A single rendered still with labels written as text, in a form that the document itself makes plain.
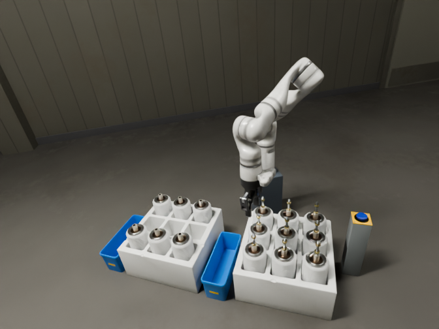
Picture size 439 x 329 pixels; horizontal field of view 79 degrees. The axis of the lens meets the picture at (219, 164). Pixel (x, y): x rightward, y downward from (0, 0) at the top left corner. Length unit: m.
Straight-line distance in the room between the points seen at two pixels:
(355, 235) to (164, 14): 2.56
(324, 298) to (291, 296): 0.12
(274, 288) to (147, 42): 2.55
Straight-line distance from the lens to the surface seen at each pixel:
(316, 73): 0.99
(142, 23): 3.03
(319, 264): 1.12
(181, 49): 3.05
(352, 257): 1.36
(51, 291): 1.65
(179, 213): 1.41
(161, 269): 1.32
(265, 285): 1.17
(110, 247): 1.55
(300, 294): 1.18
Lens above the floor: 1.11
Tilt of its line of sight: 30 degrees down
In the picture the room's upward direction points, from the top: 6 degrees counter-clockwise
